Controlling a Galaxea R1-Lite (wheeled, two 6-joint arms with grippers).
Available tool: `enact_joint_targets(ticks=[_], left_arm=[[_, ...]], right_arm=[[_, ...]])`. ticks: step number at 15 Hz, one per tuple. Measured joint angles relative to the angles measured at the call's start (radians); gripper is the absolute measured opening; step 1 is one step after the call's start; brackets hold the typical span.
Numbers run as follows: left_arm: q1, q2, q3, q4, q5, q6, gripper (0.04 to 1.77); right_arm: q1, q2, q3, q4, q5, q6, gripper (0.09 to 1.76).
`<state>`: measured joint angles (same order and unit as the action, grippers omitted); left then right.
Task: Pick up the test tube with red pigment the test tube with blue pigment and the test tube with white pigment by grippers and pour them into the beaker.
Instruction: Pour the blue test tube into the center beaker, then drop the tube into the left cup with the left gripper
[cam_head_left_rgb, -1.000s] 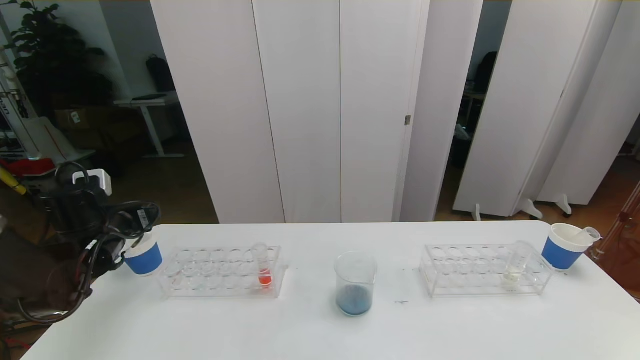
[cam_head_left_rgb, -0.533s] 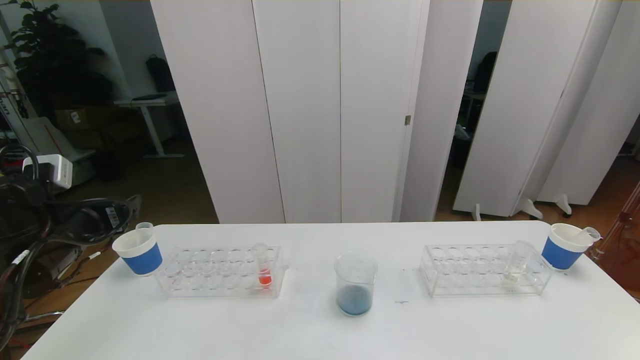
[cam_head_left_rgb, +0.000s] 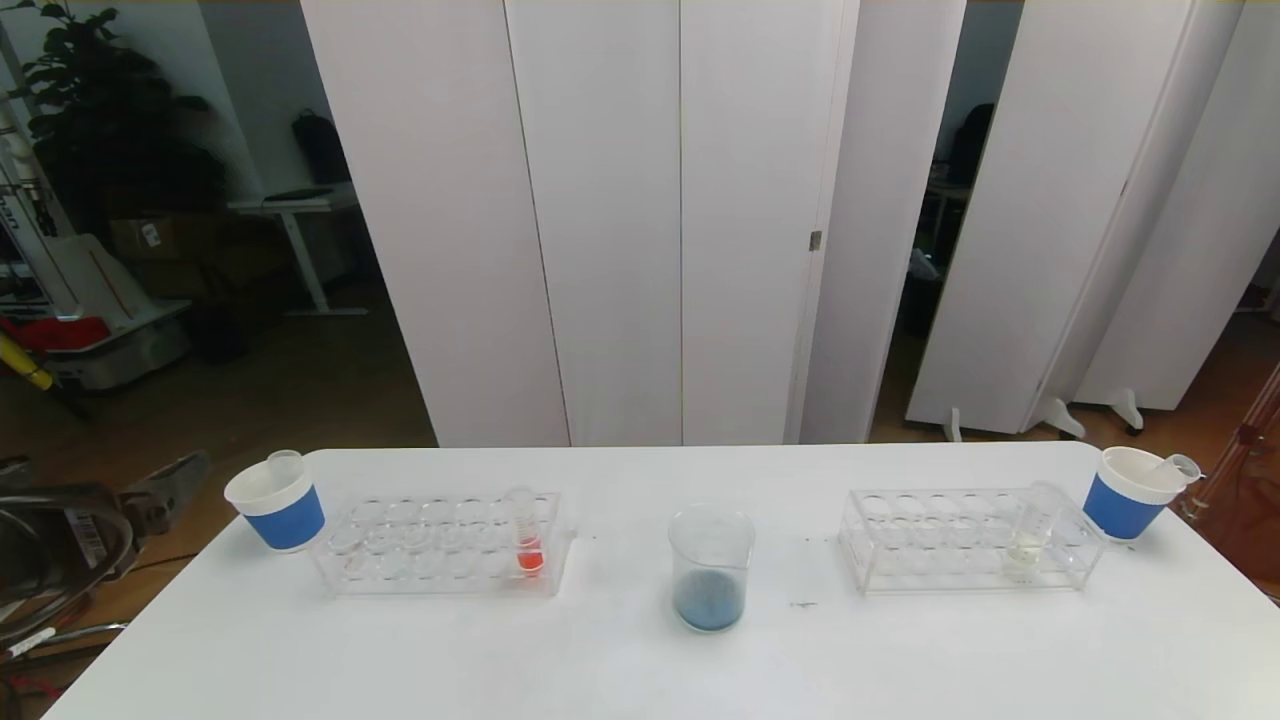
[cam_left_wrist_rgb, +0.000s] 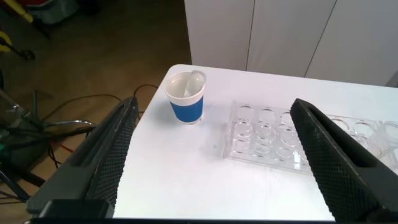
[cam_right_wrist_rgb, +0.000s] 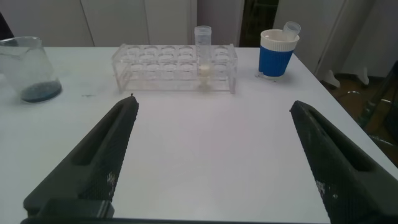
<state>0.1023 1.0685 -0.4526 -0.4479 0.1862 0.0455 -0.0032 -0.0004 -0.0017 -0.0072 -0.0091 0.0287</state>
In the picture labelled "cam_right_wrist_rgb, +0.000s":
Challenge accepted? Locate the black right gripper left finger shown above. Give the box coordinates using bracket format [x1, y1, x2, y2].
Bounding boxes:
[23, 95, 140, 218]

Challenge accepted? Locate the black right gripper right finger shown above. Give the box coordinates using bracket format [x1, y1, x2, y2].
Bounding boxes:
[289, 100, 398, 224]

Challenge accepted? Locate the test tube with red liquid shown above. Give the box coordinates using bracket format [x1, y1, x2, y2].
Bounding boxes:
[281, 21, 302, 41]

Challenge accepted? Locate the clear glass beaker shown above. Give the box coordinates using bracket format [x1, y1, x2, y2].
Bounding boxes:
[0, 36, 63, 104]

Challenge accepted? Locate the clear acrylic test tube rack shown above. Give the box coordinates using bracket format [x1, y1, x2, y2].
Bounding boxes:
[111, 43, 239, 95]

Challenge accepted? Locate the test tube with yellowish liquid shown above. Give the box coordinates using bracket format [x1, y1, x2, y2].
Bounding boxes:
[194, 26, 213, 88]

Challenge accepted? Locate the blue and white paper cup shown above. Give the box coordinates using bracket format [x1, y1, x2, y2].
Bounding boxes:
[257, 29, 300, 78]

